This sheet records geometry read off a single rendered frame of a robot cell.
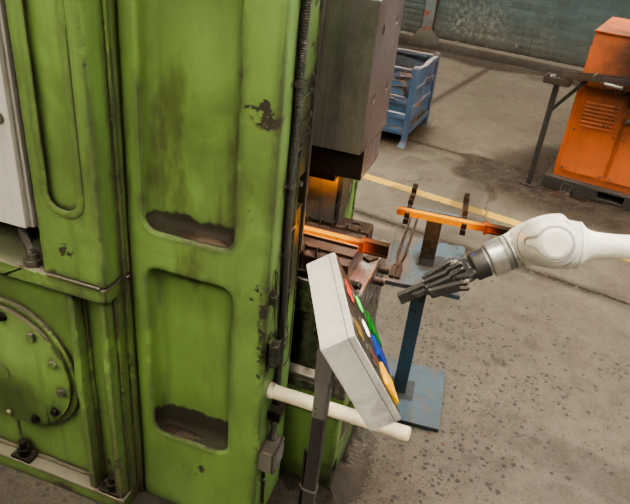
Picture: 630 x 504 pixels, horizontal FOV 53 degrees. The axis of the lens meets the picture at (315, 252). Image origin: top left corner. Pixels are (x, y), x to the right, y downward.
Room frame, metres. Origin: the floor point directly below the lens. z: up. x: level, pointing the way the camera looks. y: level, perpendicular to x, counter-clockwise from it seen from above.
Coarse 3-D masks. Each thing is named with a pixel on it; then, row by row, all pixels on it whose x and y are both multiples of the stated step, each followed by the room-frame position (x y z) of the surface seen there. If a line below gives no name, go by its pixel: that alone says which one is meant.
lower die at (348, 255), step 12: (324, 228) 1.88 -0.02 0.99; (336, 228) 1.89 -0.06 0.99; (312, 240) 1.79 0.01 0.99; (324, 240) 1.79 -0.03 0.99; (336, 240) 1.79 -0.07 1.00; (300, 252) 1.72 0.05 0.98; (312, 252) 1.73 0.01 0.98; (324, 252) 1.74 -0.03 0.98; (336, 252) 1.73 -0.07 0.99; (348, 252) 1.74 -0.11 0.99; (348, 264) 1.68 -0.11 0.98; (348, 276) 1.69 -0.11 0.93
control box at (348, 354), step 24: (312, 264) 1.35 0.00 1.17; (336, 264) 1.31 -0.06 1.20; (312, 288) 1.25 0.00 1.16; (336, 288) 1.21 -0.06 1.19; (336, 312) 1.13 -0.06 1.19; (360, 312) 1.27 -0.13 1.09; (336, 336) 1.05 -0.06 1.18; (360, 336) 1.08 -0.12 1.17; (336, 360) 1.03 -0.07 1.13; (360, 360) 1.04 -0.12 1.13; (360, 384) 1.04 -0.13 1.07; (384, 384) 1.07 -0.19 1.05; (360, 408) 1.04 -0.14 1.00; (384, 408) 1.05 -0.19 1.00
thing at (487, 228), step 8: (400, 208) 2.12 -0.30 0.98; (408, 208) 2.13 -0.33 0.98; (416, 216) 2.10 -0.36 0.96; (424, 216) 2.09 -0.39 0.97; (432, 216) 2.09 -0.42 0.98; (440, 216) 2.09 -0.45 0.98; (448, 216) 2.10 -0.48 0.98; (448, 224) 2.07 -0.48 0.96; (456, 224) 2.07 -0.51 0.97; (472, 224) 2.06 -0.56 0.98; (480, 224) 2.06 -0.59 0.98; (488, 224) 2.06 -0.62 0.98; (488, 232) 2.04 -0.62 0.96; (496, 232) 2.04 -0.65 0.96; (504, 232) 2.04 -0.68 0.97
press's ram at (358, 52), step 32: (352, 0) 1.64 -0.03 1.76; (384, 0) 1.65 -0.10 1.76; (352, 32) 1.64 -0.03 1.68; (384, 32) 1.70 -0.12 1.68; (320, 64) 1.66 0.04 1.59; (352, 64) 1.63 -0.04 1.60; (384, 64) 1.76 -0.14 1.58; (320, 96) 1.65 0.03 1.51; (352, 96) 1.63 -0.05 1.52; (384, 96) 1.82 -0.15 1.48; (320, 128) 1.65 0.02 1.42; (352, 128) 1.63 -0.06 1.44
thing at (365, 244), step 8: (312, 232) 1.82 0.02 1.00; (320, 232) 1.82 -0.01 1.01; (328, 232) 1.82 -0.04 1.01; (344, 240) 1.79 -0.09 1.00; (352, 240) 1.79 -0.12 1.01; (360, 240) 1.79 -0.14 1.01; (368, 240) 1.78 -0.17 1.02; (376, 240) 1.78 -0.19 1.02; (360, 248) 1.76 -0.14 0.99; (368, 248) 1.77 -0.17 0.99; (376, 248) 1.76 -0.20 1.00; (384, 248) 1.76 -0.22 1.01; (384, 256) 1.75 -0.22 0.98
